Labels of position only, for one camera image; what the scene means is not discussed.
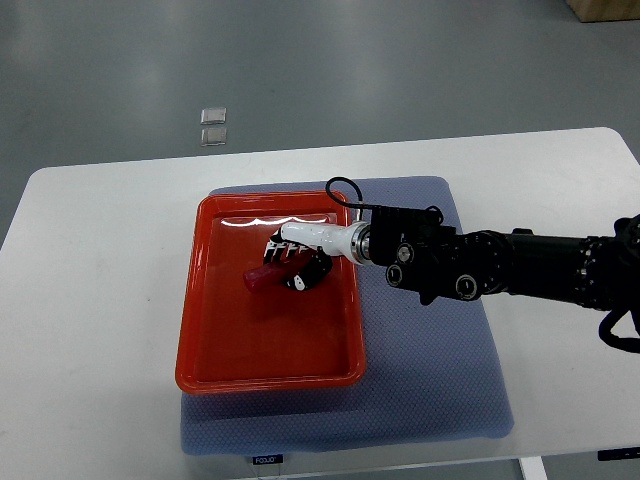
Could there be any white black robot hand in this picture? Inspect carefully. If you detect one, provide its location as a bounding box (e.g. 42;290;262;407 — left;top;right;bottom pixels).
263;221;372;291

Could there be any black table label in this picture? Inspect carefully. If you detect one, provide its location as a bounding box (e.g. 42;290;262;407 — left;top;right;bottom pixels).
252;454;284;466

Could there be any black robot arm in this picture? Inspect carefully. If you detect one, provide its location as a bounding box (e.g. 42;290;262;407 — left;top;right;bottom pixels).
264;206;639;312

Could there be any lower metal floor plate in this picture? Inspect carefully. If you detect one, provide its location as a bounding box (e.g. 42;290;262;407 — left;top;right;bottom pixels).
200;127;227;147

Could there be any red plastic tray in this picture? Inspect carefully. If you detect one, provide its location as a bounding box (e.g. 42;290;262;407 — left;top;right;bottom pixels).
175;187;366;395

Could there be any upper metal floor plate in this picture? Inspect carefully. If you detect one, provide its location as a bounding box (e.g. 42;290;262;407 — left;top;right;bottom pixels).
200;107;227;125

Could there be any white table leg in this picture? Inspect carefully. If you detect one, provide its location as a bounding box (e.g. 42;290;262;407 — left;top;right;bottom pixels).
518;456;548;480

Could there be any cardboard box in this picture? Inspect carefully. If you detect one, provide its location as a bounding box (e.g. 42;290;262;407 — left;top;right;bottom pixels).
566;0;639;23

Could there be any blue mesh mat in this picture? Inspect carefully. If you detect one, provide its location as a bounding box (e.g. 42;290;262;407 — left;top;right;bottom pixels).
181;182;513;456

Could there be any metal floor plate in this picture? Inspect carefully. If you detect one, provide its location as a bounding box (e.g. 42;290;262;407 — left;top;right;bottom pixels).
200;107;227;125
200;127;227;147

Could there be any red pepper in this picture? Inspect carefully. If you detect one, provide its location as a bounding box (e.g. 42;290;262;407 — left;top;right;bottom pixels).
243;251;313;293

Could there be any dark blue table label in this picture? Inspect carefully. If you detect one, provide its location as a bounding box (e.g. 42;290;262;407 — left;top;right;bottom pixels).
597;447;640;462

